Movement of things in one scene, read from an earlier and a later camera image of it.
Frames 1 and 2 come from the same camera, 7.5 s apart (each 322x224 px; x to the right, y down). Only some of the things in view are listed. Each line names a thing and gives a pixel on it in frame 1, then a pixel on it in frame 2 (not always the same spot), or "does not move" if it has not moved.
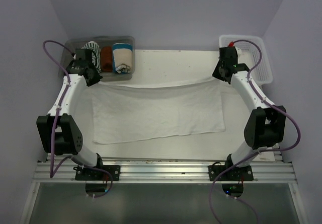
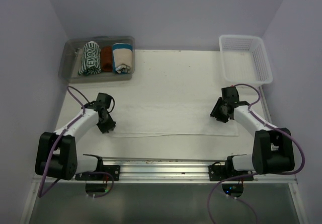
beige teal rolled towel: (122, 54) does not move
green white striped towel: (96, 59) does not move
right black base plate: (236, 173) does not move
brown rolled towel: (106, 59) does not move
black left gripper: (96, 78) -> (103, 129)
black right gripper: (216, 73) -> (215, 113)
